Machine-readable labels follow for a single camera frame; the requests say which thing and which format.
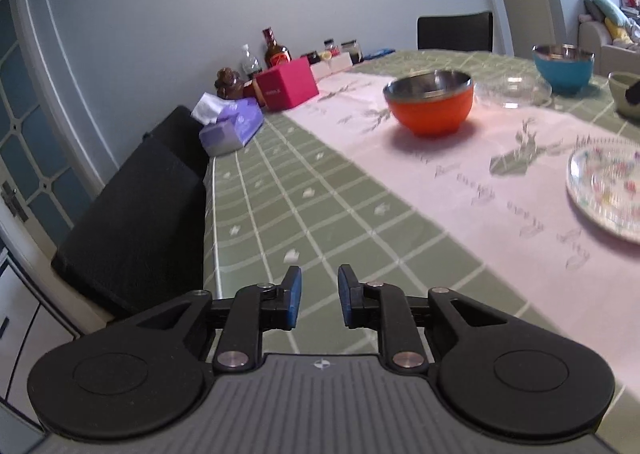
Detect dark jar right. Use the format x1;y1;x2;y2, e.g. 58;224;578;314
341;40;363;64

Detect blue packet on table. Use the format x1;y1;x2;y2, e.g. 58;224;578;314
363;48;395;61

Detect beige sofa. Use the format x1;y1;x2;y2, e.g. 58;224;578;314
577;0;639;76

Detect amber liquor bottle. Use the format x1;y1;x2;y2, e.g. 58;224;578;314
262;28;292;69

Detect large patterned glass plate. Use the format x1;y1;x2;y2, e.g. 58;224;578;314
565;141;639;244

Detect dark jar left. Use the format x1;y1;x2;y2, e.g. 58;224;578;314
304;50;321;66

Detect blue steel bowl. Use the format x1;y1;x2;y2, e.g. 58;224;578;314
532;44;594;96

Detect pink deer table runner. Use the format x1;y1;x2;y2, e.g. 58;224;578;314
290;73;639;391

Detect white condiment tray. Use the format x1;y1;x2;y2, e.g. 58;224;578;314
310;54;352;82

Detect purple tissue box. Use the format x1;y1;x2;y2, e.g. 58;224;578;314
191;92;264;157

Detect black chair right side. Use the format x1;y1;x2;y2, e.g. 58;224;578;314
416;11;494;51

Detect black chair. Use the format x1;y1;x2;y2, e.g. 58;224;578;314
416;11;494;51
143;106;209;180
51;137;209;319

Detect clear plastic water bottle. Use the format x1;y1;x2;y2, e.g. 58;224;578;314
241;44;262;81

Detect brown ceramic jar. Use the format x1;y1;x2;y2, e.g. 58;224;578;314
214;68;245;100

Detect black chair near left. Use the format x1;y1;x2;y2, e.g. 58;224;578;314
51;137;209;319

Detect small red-label bottle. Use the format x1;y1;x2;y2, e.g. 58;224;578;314
323;38;341;57

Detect teal glass door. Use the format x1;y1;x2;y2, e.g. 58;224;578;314
1;0;91;257

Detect black chair far left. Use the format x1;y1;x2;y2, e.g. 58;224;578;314
143;106;209;180

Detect small patterned glass plate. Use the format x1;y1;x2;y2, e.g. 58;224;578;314
475;75;552;110

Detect orange steel bowl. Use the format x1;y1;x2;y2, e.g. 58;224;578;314
383;70;475;137

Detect dark jar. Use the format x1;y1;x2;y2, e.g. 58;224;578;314
341;40;363;64
304;50;321;66

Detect green checked tablecloth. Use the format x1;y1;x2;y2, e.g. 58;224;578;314
205;50;639;453

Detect magenta cube box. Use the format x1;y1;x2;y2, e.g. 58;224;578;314
255;57;319;112

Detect green ceramic bowl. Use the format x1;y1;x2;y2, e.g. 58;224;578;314
608;72;639;121

